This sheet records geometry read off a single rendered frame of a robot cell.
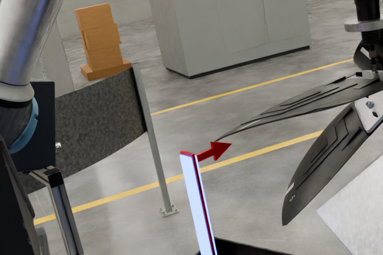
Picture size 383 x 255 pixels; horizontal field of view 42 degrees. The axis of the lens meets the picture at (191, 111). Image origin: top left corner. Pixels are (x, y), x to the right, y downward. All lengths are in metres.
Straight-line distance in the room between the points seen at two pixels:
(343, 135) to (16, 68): 0.56
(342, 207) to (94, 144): 2.00
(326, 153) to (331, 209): 0.18
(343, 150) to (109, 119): 1.96
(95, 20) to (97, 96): 6.19
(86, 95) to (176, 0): 4.44
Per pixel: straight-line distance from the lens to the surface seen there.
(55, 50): 5.00
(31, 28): 0.82
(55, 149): 1.11
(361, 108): 0.92
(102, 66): 8.90
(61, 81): 5.03
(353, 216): 0.78
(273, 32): 7.47
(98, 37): 8.84
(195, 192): 0.57
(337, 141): 0.92
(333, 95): 0.69
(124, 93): 2.84
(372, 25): 0.75
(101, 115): 2.68
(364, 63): 0.85
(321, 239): 2.67
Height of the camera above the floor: 1.38
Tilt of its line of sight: 15 degrees down
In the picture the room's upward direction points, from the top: 12 degrees counter-clockwise
